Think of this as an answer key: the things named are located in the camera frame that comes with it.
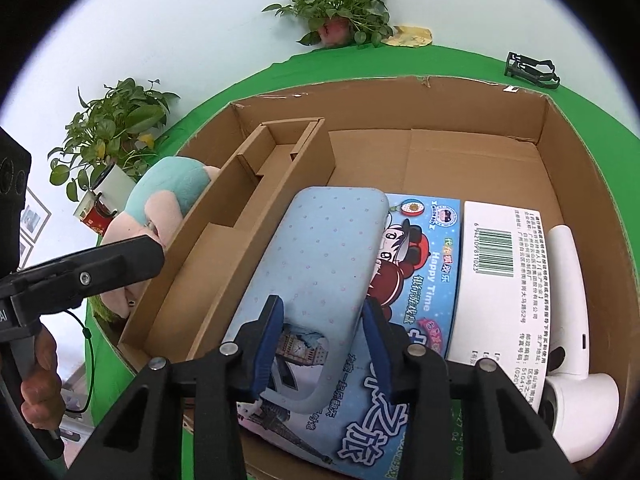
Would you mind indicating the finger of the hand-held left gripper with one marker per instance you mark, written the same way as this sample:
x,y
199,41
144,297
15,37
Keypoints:
x,y
90,272

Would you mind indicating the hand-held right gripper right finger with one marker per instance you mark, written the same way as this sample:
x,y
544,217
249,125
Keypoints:
x,y
377,340

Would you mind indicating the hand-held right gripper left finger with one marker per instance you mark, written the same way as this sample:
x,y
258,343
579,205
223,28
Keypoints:
x,y
265,350

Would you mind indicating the colourful cartoon board game box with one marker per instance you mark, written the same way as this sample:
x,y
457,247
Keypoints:
x,y
425,270

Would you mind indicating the light blue dotted pouch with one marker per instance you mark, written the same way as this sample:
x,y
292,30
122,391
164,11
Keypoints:
x,y
320,250

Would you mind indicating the large cardboard box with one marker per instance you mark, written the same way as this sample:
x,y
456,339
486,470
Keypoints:
x,y
450,160

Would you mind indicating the white hair dryer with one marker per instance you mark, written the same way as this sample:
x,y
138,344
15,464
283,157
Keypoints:
x,y
567,285

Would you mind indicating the person's left hand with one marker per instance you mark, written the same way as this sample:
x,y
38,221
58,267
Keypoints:
x,y
42,385

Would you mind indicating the cardboard divider insert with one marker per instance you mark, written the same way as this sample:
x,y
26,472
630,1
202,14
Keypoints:
x,y
200,285

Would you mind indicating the pink and blue plush toy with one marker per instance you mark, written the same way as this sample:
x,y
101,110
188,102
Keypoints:
x,y
170,180

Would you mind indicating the large leafy potted plant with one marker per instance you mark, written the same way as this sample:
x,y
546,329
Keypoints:
x,y
110,125

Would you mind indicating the yellow paper bag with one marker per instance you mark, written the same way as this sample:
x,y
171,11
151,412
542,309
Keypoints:
x,y
410,36

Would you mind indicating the black bottle cage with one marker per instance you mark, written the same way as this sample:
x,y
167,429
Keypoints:
x,y
530,67

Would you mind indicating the potted plant in pink pot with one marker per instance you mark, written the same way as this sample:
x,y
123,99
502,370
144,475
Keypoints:
x,y
340,0

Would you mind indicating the wall portrait photo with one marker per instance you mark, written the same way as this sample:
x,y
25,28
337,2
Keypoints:
x,y
36,217
25,255

